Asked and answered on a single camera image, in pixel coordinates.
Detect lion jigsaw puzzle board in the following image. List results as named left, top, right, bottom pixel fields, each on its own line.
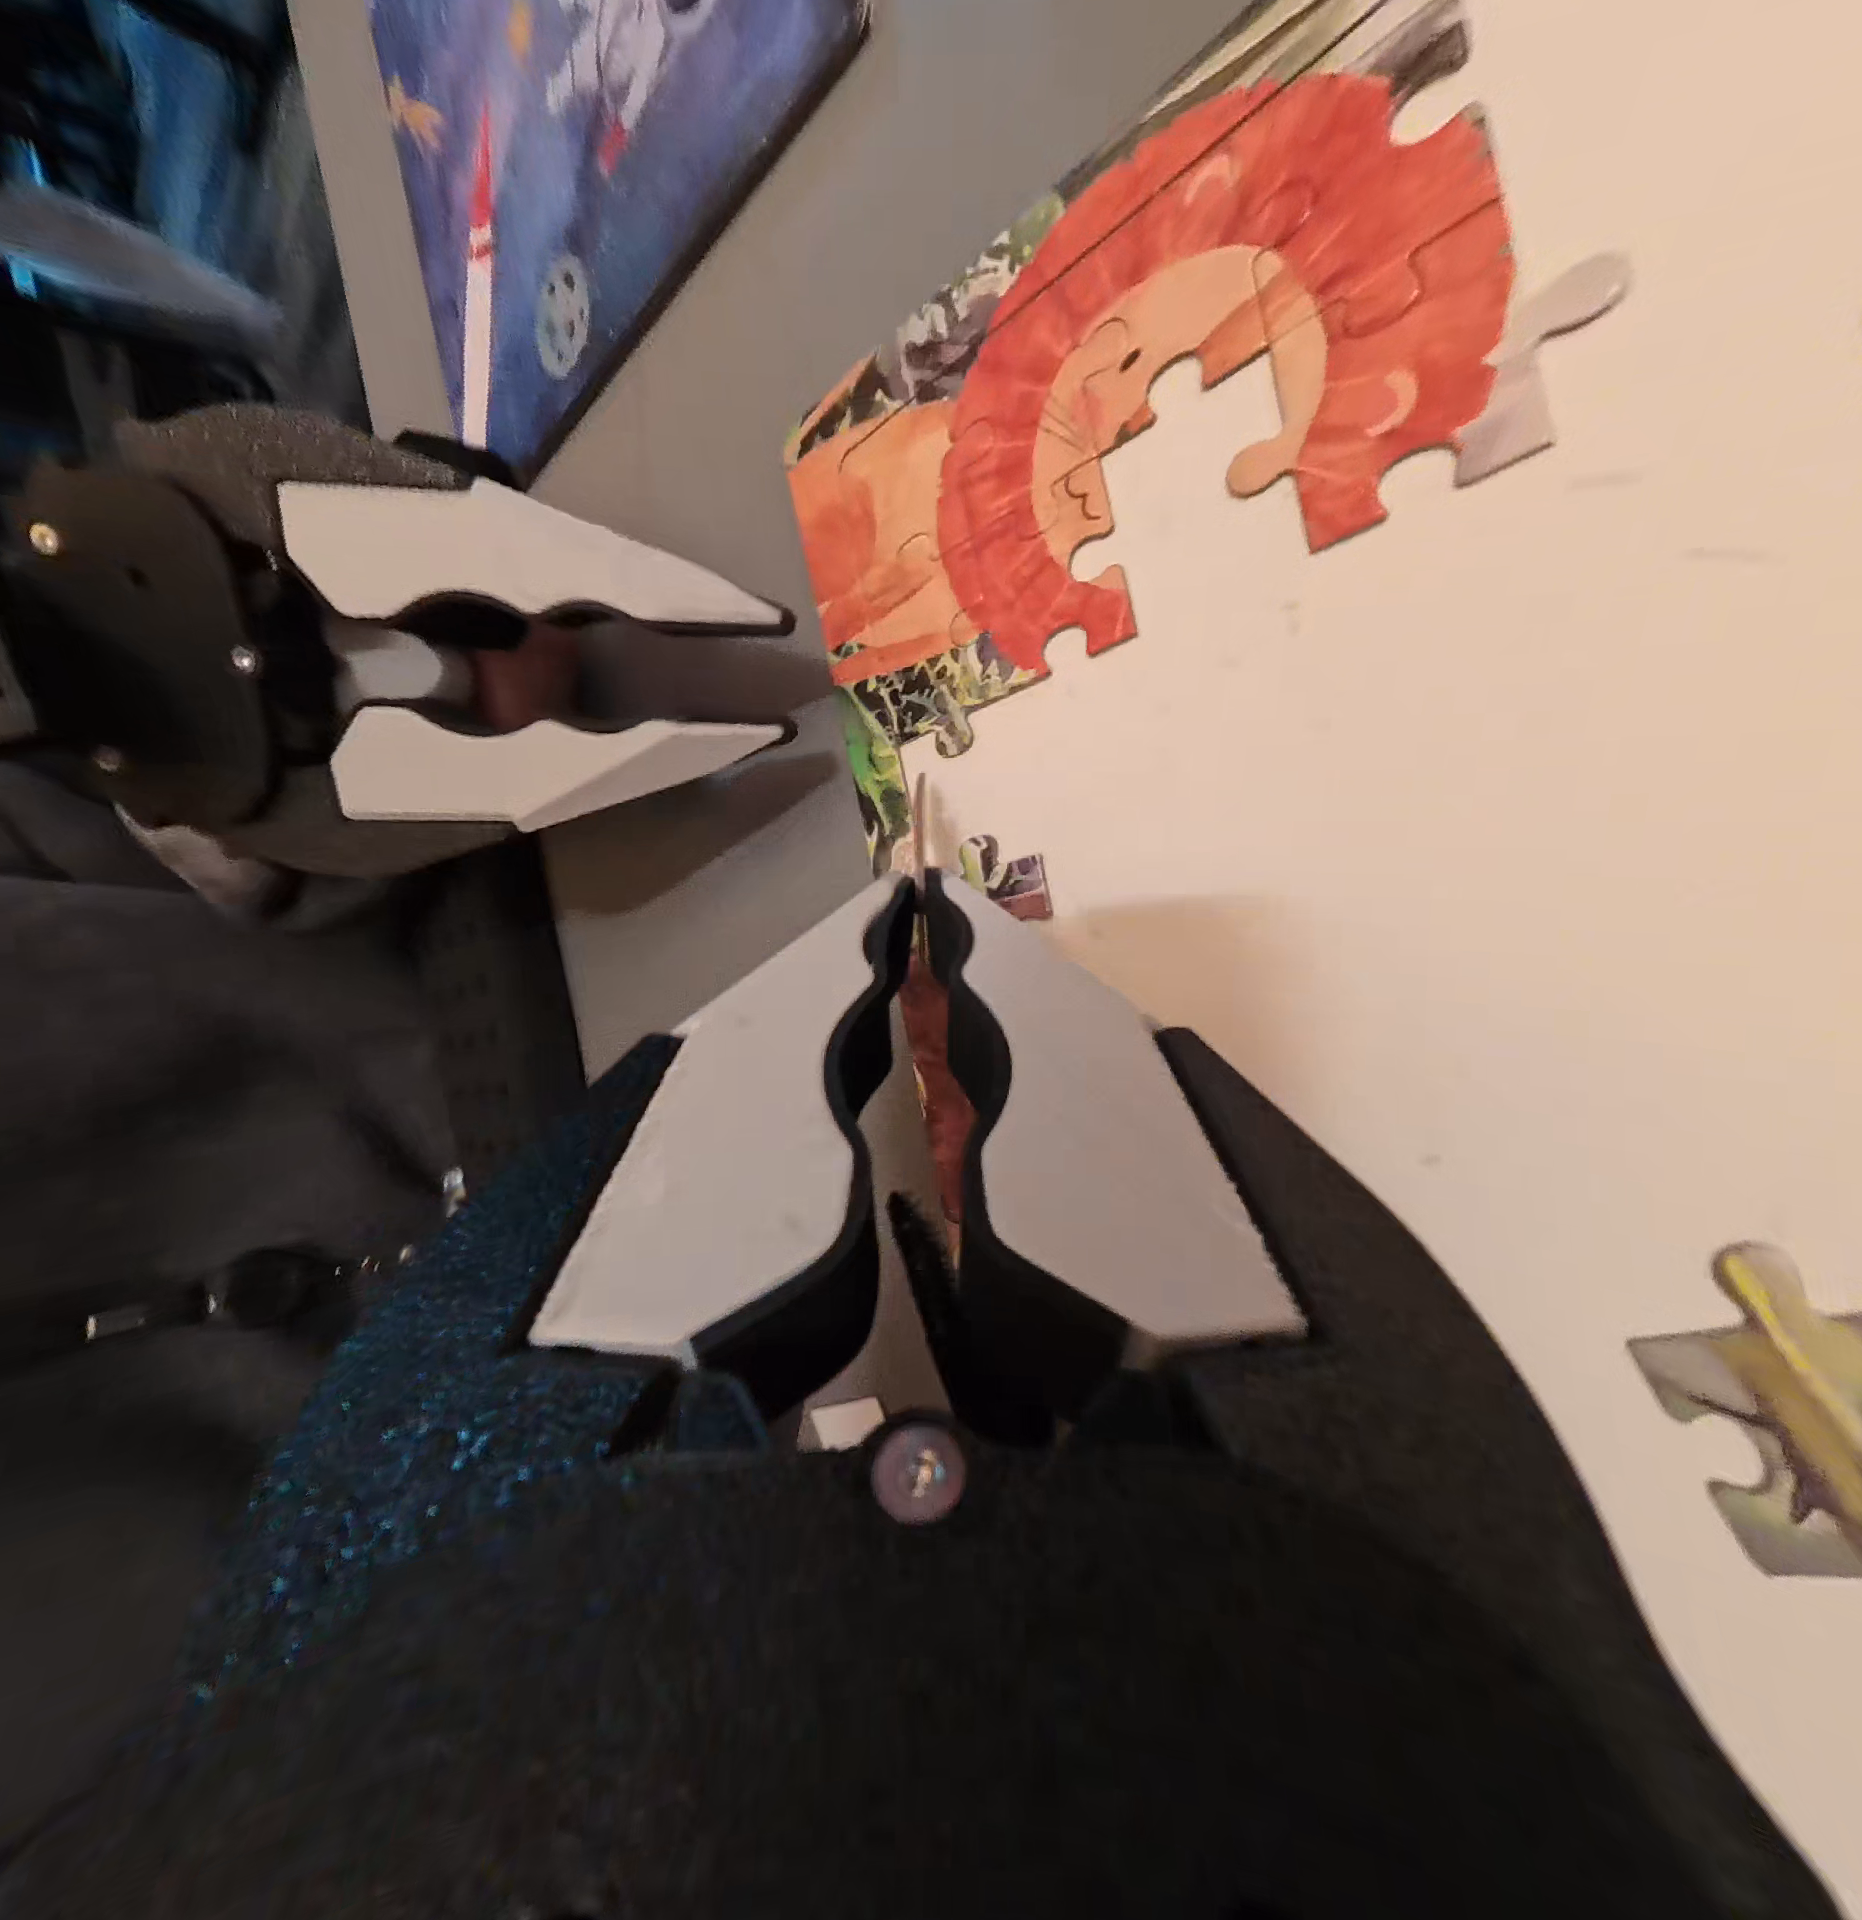
left=780, top=0, right=1862, bottom=1920

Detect assembled lion puzzle pieces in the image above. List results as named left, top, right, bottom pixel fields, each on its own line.
left=786, top=72, right=1635, bottom=751

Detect astronaut jigsaw puzzle board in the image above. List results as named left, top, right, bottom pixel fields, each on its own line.
left=359, top=0, right=874, bottom=485

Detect orange puzzle piece grey knob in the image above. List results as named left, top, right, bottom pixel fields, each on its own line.
left=1224, top=225, right=1635, bottom=555

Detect whiskered orange puzzle piece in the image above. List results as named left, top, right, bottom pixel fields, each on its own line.
left=943, top=437, right=1143, bottom=671

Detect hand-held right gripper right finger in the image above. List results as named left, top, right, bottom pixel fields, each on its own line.
left=927, top=872, right=1305, bottom=1417

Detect grey yellow-green puzzle piece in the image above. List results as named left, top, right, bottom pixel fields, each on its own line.
left=1629, top=1243, right=1862, bottom=1579

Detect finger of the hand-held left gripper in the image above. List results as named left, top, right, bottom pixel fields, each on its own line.
left=276, top=477, right=799, bottom=636
left=331, top=701, right=799, bottom=839

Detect person's dark grey clothing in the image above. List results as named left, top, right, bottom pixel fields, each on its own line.
left=0, top=784, right=571, bottom=1877

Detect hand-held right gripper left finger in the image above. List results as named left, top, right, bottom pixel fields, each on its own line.
left=522, top=872, right=921, bottom=1417

